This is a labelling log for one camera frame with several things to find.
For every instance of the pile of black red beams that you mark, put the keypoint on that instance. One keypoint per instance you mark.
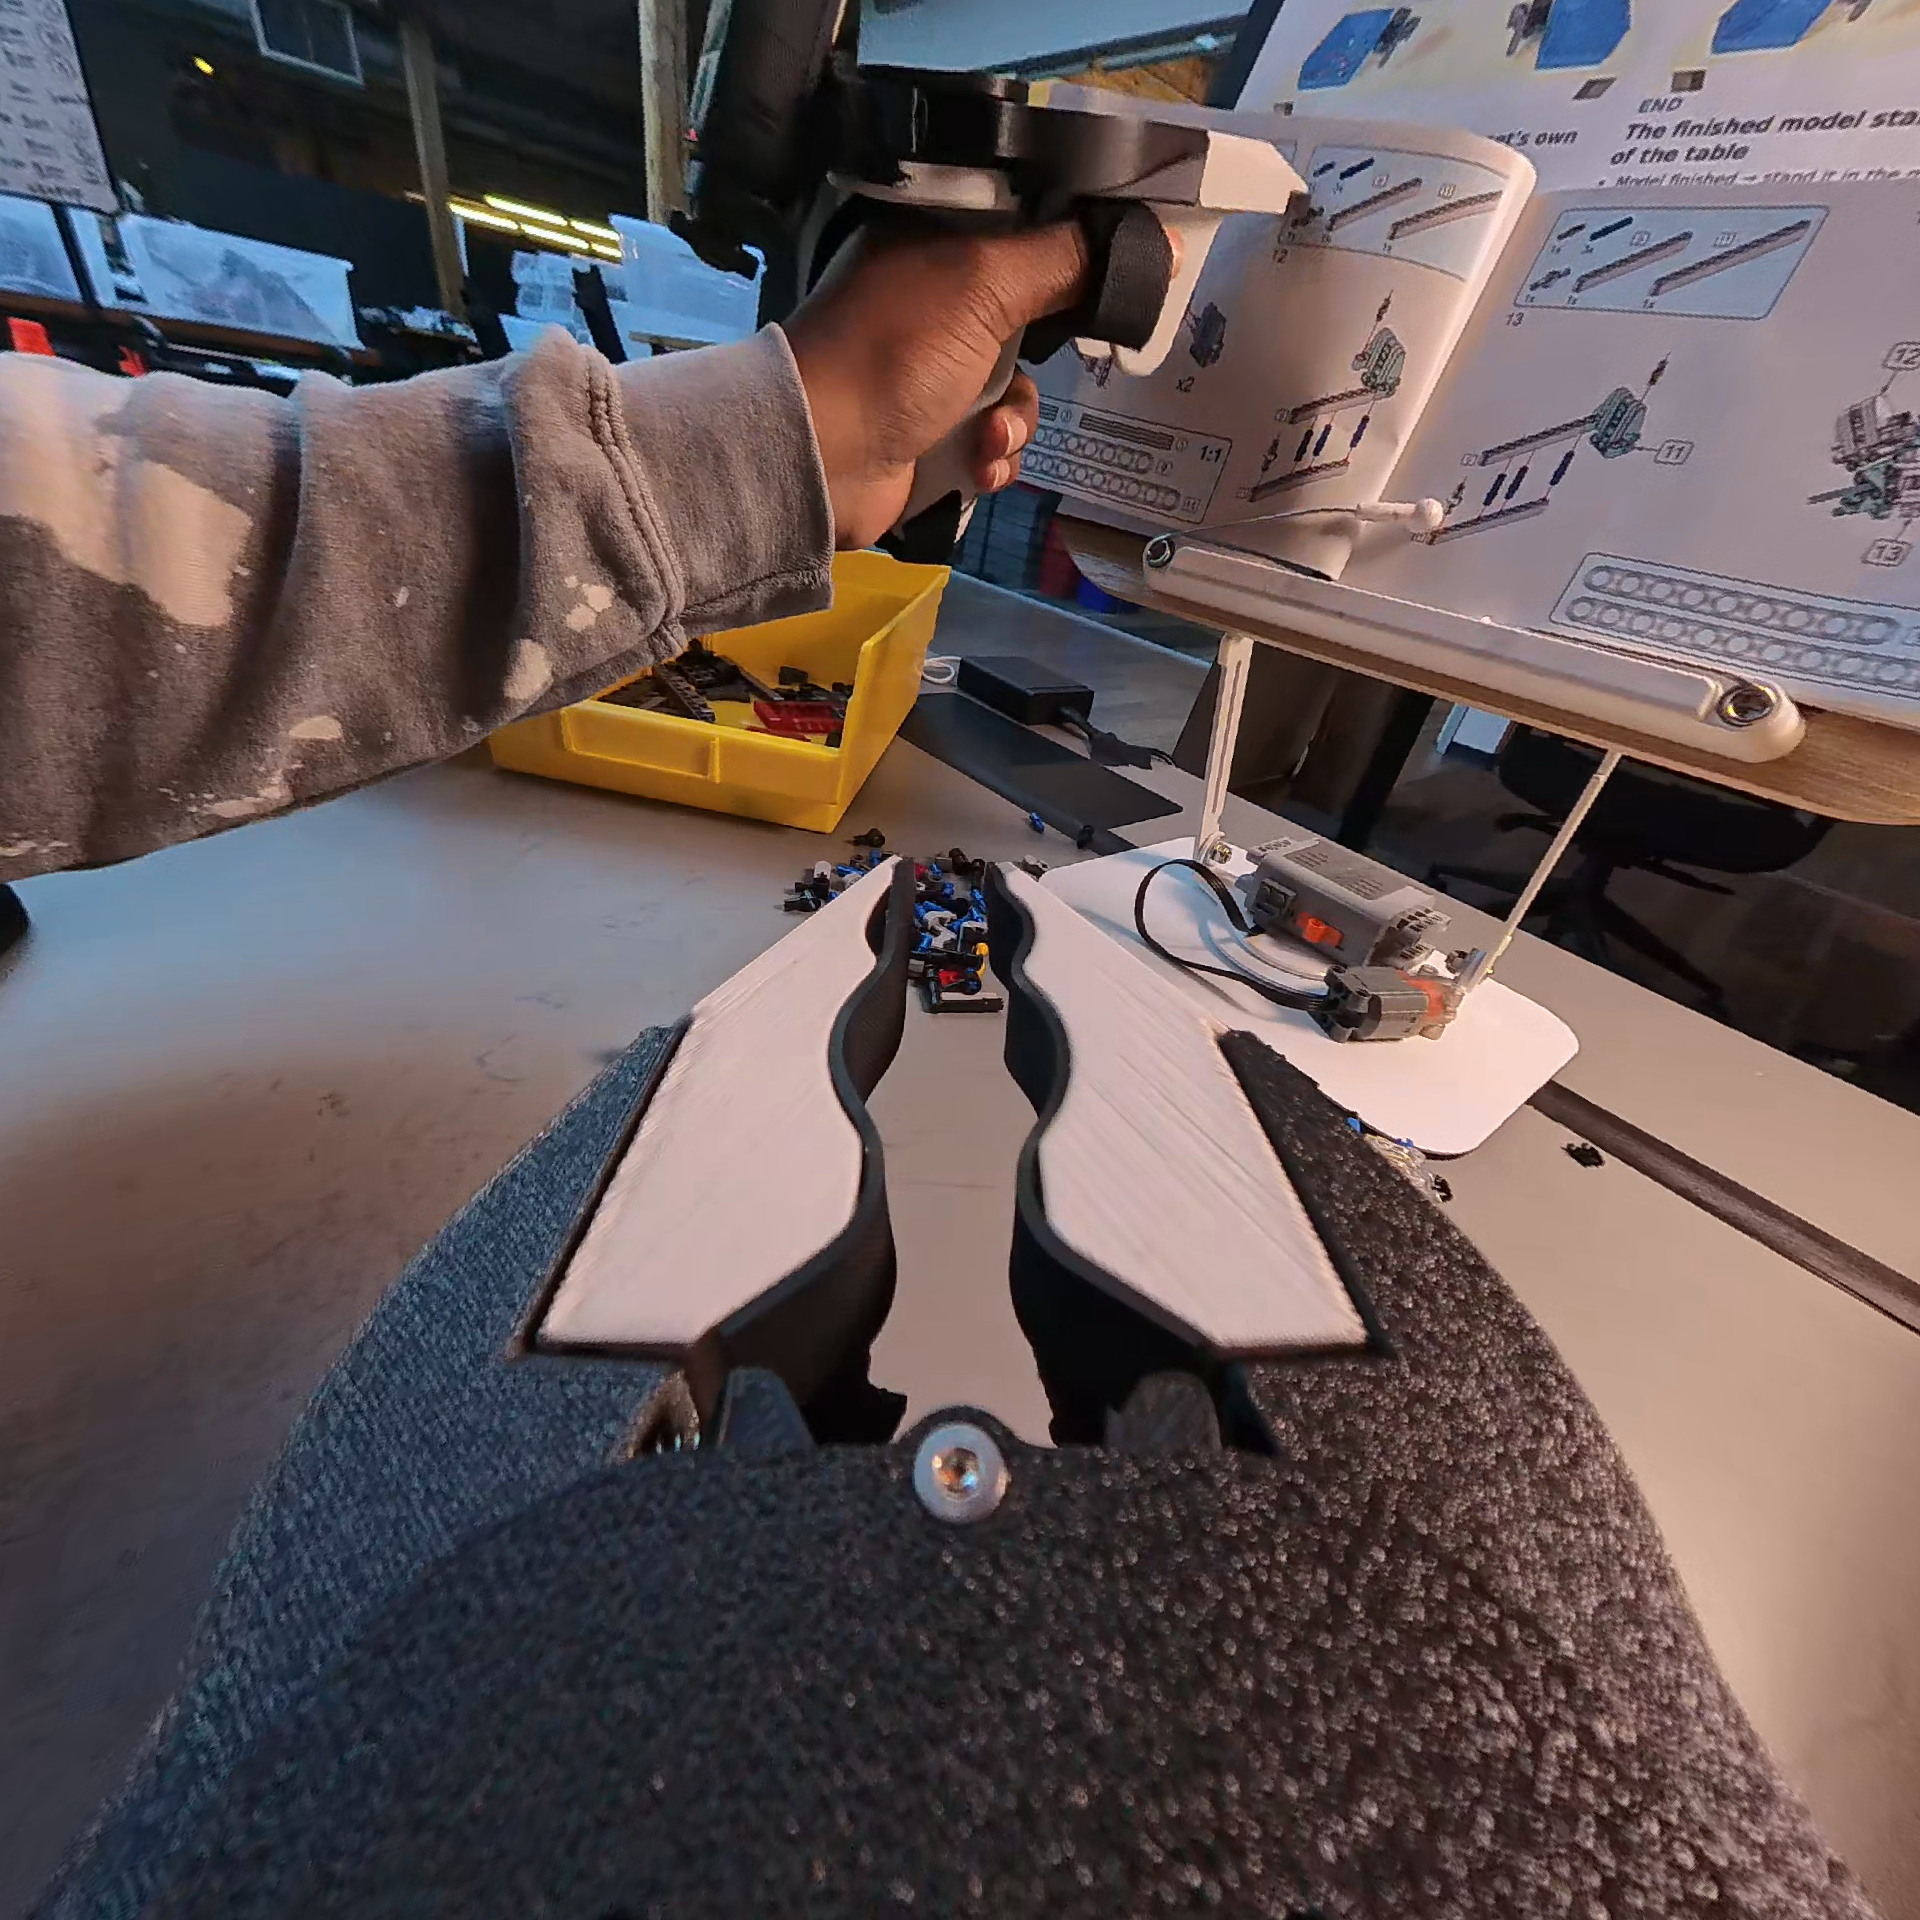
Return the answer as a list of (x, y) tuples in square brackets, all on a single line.
[(705, 690)]

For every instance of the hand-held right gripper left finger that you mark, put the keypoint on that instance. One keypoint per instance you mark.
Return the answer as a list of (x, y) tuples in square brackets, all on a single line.
[(720, 1170)]

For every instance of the printed instruction sheet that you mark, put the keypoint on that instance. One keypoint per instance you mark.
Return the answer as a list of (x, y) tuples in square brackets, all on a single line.
[(1425, 60)]

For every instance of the white storage box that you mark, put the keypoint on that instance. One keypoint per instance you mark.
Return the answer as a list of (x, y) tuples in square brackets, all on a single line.
[(241, 284)]

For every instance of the black power adapter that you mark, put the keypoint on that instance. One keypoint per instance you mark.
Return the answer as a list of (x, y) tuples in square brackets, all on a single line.
[(1021, 683)]

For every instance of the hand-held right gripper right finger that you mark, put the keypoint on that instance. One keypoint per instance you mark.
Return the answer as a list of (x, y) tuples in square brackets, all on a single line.
[(1170, 1184)]

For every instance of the stack of red blue crates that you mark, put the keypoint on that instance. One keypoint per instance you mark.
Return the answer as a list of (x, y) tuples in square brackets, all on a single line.
[(1021, 532)]

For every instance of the white notice sheet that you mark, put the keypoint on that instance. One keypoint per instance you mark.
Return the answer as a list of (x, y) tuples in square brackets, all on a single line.
[(52, 105)]

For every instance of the open instruction booklet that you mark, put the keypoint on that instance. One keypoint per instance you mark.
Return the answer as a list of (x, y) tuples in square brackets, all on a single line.
[(1651, 421)]

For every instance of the black desk mat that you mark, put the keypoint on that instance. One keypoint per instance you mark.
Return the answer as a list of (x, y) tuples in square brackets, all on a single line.
[(1035, 780)]

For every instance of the black office chair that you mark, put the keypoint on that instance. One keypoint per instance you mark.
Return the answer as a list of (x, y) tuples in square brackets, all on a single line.
[(1651, 825)]

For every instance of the dark object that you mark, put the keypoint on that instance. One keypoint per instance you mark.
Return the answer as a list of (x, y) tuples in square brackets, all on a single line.
[(13, 919)]

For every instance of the yellow bin with black beams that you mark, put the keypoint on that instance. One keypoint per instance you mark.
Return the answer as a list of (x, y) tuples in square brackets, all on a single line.
[(661, 751)]

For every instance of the grey orange toy motor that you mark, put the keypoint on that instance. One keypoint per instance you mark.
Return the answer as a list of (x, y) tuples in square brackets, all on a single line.
[(1388, 1002)]

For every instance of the pile of mixed toy pins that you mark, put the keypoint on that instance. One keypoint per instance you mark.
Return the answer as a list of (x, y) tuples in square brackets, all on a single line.
[(840, 884)]

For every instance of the grey battery box with motor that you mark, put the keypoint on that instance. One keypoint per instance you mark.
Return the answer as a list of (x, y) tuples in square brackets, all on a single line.
[(1334, 893)]

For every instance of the white wooden book stand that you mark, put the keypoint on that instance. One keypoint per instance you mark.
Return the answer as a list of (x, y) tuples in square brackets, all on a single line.
[(1425, 644)]

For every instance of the wooden post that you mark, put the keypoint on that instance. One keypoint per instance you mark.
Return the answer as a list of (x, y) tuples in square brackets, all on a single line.
[(435, 181)]

